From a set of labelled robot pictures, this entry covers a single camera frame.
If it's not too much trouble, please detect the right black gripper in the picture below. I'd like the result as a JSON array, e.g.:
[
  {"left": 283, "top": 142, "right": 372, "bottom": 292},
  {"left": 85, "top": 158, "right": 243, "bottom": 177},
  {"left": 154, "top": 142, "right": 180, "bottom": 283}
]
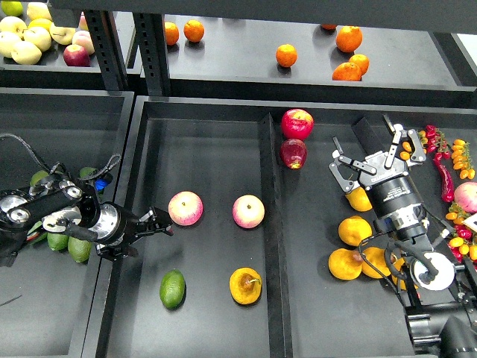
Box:
[{"left": 328, "top": 113, "right": 428, "bottom": 239}]

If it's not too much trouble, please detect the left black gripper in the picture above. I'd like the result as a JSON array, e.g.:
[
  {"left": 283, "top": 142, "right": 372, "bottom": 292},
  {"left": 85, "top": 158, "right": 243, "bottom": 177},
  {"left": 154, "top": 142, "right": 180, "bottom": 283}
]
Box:
[{"left": 89, "top": 202, "right": 174, "bottom": 261}]

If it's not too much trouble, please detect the green avocado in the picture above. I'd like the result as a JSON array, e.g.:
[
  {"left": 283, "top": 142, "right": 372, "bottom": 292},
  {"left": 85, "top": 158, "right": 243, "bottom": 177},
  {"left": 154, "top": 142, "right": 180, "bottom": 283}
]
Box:
[{"left": 159, "top": 269, "right": 186, "bottom": 310}]

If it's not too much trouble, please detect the yellow pear with stem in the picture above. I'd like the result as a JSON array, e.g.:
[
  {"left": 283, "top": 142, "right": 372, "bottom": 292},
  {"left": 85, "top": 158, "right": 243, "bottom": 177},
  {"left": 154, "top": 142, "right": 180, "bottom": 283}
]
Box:
[{"left": 229, "top": 267, "right": 262, "bottom": 305}]

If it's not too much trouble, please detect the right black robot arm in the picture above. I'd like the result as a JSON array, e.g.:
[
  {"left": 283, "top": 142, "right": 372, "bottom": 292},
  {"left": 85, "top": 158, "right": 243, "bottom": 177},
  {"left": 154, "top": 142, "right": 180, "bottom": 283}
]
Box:
[{"left": 329, "top": 115, "right": 476, "bottom": 357}]

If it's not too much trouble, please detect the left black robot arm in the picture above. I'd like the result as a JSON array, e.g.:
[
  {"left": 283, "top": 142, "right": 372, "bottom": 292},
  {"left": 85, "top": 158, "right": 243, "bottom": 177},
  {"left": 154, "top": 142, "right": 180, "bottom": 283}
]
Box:
[{"left": 1, "top": 133, "right": 173, "bottom": 267}]

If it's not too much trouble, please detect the yellow pear upper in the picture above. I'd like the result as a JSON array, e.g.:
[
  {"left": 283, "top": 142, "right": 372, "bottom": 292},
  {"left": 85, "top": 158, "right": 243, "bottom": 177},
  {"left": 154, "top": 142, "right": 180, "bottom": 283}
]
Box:
[{"left": 338, "top": 216, "right": 373, "bottom": 247}]

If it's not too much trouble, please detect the avocado top of pile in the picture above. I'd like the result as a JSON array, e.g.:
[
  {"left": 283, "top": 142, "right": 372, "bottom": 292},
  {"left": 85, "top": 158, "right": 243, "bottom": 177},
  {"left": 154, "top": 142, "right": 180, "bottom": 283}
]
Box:
[{"left": 30, "top": 170, "right": 49, "bottom": 187}]

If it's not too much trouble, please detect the orange cherry tomato bunch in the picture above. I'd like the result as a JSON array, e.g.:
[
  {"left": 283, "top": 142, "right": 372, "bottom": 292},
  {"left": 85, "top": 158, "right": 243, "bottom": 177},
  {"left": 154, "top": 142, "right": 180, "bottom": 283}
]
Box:
[{"left": 399, "top": 130, "right": 426, "bottom": 163}]

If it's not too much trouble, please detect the pink apple left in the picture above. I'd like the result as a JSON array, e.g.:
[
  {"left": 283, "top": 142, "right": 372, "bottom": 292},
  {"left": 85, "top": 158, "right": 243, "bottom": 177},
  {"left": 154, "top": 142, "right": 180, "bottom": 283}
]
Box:
[{"left": 168, "top": 191, "right": 203, "bottom": 226}]

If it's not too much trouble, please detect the red chili pepper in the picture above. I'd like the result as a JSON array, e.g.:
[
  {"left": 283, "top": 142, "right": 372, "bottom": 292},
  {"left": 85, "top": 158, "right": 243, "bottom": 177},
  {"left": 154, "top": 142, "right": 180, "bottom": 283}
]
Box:
[{"left": 432, "top": 152, "right": 455, "bottom": 203}]

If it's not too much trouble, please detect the pink apple at right edge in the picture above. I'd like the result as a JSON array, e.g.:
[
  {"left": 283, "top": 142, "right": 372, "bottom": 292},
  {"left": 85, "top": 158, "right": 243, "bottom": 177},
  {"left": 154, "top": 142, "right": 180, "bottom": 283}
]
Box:
[{"left": 454, "top": 182, "right": 477, "bottom": 213}]

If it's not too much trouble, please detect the dark red apple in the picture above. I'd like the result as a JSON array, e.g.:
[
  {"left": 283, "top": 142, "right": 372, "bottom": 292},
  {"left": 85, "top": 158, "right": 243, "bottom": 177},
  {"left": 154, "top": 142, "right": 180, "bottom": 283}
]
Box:
[{"left": 279, "top": 139, "right": 308, "bottom": 170}]

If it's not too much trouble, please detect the bright red apple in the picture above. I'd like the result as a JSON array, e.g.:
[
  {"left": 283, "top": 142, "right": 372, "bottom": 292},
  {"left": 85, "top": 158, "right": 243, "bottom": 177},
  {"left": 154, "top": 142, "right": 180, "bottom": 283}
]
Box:
[{"left": 281, "top": 109, "right": 315, "bottom": 141}]

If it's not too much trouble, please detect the black left tray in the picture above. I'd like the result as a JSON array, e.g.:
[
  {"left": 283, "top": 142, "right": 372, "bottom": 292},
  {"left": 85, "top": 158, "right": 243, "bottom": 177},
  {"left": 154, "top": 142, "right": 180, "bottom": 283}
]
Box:
[{"left": 1, "top": 89, "right": 133, "bottom": 357}]

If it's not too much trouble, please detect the black centre tray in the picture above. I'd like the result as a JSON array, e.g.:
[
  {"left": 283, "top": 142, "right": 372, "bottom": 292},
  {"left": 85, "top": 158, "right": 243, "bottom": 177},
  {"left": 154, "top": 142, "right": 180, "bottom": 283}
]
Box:
[{"left": 82, "top": 97, "right": 476, "bottom": 357}]

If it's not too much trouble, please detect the large orange on shelf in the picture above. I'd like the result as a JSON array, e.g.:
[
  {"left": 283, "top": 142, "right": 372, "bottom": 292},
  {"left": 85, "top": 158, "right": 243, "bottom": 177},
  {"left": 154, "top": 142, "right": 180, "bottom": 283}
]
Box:
[{"left": 335, "top": 25, "right": 363, "bottom": 53}]

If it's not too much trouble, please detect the orange in shelf centre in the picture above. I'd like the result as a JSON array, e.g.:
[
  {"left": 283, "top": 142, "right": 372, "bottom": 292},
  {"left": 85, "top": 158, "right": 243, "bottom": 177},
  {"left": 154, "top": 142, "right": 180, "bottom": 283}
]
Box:
[{"left": 275, "top": 44, "right": 297, "bottom": 68}]

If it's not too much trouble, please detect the red apple on shelf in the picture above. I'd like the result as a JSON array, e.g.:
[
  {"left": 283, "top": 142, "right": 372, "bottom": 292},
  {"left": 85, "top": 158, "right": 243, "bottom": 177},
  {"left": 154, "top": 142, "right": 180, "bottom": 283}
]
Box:
[{"left": 63, "top": 44, "right": 90, "bottom": 67}]

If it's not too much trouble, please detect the black upper shelf tray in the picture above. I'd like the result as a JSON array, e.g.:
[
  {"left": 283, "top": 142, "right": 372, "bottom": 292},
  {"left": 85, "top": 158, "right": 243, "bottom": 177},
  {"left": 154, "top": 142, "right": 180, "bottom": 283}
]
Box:
[{"left": 121, "top": 13, "right": 476, "bottom": 109}]

